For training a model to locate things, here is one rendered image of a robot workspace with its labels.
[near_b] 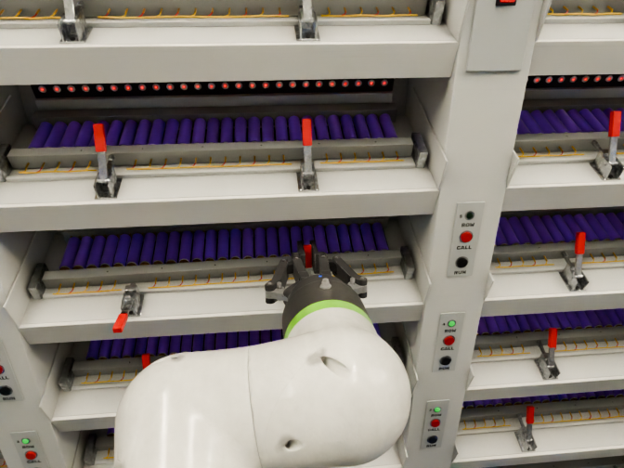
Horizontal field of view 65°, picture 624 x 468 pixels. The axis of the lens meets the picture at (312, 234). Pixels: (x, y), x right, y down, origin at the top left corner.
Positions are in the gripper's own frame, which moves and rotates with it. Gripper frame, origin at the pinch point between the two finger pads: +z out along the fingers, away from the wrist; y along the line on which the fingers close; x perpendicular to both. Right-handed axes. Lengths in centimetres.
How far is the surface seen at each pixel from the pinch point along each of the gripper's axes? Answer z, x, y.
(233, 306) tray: 0.0, -7.5, -11.6
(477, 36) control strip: -9.4, 29.6, 20.0
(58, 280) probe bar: 3.7, -3.2, -37.9
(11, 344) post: -0.8, -11.0, -44.2
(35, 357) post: 1.9, -15.1, -42.6
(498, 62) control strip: -8.8, 26.7, 23.1
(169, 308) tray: 0.3, -7.3, -21.2
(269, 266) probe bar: 4.2, -2.9, -5.8
